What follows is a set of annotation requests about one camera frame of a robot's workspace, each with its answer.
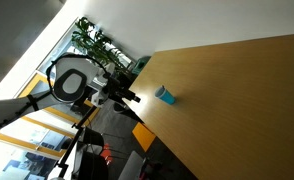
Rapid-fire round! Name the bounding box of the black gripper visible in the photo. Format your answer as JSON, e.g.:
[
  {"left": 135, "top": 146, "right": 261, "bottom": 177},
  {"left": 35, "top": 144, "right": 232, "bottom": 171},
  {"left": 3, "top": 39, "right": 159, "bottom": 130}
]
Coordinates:
[{"left": 102, "top": 72, "right": 142, "bottom": 106}]

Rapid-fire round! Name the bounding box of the blue plastic cup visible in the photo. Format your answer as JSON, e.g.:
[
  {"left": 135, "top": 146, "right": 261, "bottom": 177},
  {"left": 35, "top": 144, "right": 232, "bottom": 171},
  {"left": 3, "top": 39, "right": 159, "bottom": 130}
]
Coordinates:
[{"left": 154, "top": 85, "right": 177, "bottom": 106}]

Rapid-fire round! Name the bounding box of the teal bin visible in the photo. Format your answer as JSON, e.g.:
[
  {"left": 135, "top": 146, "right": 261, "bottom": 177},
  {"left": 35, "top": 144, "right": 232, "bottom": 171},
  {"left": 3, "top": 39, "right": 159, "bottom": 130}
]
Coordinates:
[{"left": 131, "top": 55, "right": 152, "bottom": 75}]

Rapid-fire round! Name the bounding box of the green leafy indoor plant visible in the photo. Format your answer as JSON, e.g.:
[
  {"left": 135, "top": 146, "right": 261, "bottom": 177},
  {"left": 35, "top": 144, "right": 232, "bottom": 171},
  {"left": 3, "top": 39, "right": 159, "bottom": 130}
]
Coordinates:
[{"left": 70, "top": 16, "right": 135, "bottom": 76}]

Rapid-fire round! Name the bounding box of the black tripod stand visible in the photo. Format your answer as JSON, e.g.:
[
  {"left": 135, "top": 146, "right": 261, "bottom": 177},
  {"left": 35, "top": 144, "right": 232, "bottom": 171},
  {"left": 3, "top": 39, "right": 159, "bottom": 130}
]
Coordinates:
[{"left": 55, "top": 105, "right": 101, "bottom": 180}]

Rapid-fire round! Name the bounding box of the black office chair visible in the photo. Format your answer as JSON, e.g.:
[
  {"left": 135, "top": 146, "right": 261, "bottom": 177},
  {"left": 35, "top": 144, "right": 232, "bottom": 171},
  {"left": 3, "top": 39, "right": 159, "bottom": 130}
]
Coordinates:
[{"left": 76, "top": 127, "right": 110, "bottom": 180}]

